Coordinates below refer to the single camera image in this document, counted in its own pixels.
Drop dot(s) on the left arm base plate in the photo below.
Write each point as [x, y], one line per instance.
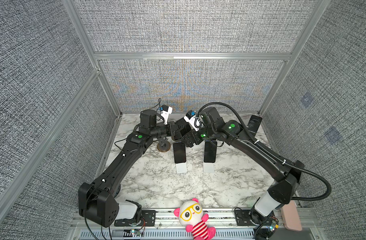
[147, 219]

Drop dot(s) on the pink white plush toy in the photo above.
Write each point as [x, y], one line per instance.
[191, 215]

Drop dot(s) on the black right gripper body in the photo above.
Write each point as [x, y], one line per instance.
[198, 136]

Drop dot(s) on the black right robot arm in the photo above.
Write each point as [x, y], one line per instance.
[286, 174]

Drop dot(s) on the aluminium front rail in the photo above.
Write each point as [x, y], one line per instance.
[168, 227]

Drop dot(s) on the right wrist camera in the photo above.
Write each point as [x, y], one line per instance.
[191, 118]

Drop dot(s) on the pink phone on rail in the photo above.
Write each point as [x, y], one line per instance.
[291, 217]

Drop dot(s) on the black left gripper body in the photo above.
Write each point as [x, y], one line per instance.
[170, 131]

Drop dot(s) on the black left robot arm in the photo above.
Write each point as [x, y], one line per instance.
[96, 200]

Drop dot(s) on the black phone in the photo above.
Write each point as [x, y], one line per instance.
[210, 149]
[179, 153]
[254, 124]

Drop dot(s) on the white folding stand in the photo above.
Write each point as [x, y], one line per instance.
[208, 167]
[181, 168]

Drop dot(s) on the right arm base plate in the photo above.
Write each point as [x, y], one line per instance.
[247, 217]

